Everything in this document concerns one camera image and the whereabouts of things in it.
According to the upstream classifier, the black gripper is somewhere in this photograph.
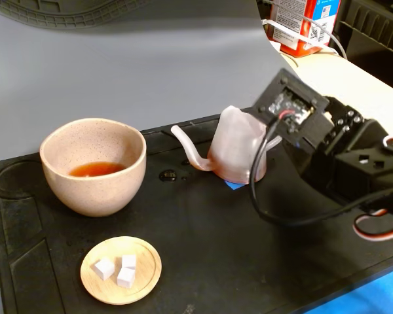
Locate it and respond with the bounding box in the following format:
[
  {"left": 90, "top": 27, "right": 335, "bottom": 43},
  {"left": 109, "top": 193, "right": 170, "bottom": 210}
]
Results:
[{"left": 283, "top": 96, "right": 391, "bottom": 186}]

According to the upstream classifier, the translucent plastic kettle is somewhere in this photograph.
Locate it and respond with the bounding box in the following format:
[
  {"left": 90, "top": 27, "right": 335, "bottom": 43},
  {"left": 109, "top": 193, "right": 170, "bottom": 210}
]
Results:
[{"left": 170, "top": 105, "right": 284, "bottom": 183}]

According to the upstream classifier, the spilled liquid drop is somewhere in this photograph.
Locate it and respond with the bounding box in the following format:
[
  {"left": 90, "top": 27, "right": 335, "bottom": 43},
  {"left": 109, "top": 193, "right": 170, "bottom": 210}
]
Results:
[{"left": 159, "top": 169, "right": 178, "bottom": 182}]

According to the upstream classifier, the red-brown tea liquid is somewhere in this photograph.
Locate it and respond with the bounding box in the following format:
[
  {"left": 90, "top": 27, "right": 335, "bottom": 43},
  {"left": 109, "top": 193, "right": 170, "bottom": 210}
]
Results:
[{"left": 68, "top": 161, "right": 128, "bottom": 178}]

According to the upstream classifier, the speckled beige ceramic cup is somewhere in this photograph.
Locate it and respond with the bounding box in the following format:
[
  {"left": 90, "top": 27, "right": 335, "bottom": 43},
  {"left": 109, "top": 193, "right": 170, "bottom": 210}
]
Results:
[{"left": 39, "top": 118, "right": 147, "bottom": 218}]

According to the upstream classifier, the black plastic crate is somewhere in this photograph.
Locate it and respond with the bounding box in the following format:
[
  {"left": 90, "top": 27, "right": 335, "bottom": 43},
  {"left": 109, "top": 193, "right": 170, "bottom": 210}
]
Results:
[{"left": 333, "top": 0, "right": 393, "bottom": 97}]

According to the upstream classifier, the red labelled plastic container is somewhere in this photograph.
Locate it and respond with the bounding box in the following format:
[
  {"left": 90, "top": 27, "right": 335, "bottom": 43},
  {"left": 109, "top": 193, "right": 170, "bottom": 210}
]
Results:
[{"left": 268, "top": 0, "right": 342, "bottom": 59}]

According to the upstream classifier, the blue table sheet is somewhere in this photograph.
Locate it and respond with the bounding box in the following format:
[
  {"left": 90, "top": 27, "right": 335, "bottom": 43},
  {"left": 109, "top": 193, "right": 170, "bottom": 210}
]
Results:
[{"left": 294, "top": 264, "right": 393, "bottom": 314}]

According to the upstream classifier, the black work mat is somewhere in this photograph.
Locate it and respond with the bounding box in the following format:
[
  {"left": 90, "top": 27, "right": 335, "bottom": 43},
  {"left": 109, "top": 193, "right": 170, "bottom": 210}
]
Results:
[{"left": 0, "top": 107, "right": 393, "bottom": 314}]

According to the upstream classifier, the round wooden coaster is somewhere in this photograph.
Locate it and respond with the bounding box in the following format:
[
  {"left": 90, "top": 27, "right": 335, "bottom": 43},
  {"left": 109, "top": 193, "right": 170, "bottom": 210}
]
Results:
[{"left": 80, "top": 236, "right": 162, "bottom": 306}]

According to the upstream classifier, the white cube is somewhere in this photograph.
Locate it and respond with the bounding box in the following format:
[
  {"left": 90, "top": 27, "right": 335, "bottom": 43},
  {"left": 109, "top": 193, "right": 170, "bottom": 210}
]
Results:
[
  {"left": 121, "top": 254, "right": 138, "bottom": 271},
  {"left": 116, "top": 267, "right": 136, "bottom": 289},
  {"left": 90, "top": 257, "right": 116, "bottom": 281}
]

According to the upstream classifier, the grey braided cable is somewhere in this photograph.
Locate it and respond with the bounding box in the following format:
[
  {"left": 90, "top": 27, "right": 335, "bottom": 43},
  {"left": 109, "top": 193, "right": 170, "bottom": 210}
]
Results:
[{"left": 303, "top": 14, "right": 348, "bottom": 60}]

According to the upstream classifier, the black camera cable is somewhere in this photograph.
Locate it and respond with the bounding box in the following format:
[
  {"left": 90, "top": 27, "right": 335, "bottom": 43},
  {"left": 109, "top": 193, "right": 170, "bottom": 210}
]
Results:
[{"left": 248, "top": 116, "right": 393, "bottom": 228}]

